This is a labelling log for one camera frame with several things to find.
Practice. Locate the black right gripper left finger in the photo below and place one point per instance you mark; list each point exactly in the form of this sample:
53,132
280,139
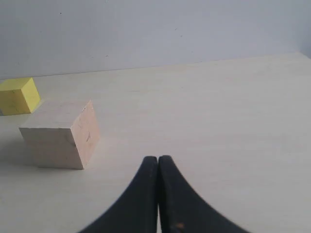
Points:
135,211

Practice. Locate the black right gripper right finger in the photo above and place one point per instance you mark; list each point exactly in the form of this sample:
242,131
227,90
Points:
181,209

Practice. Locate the medium wooden cube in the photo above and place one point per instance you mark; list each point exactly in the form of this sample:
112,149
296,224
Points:
62,134

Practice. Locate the yellow cube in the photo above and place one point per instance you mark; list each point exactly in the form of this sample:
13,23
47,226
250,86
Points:
18,96

